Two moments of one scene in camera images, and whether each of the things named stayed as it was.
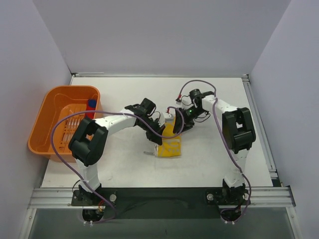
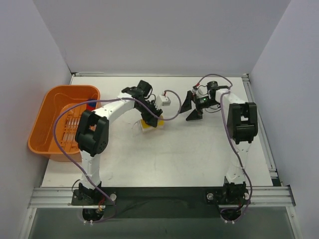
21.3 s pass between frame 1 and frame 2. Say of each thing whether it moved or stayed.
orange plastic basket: stayed
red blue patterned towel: stayed
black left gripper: moved
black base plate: stayed
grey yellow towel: moved
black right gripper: moved
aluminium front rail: stayed
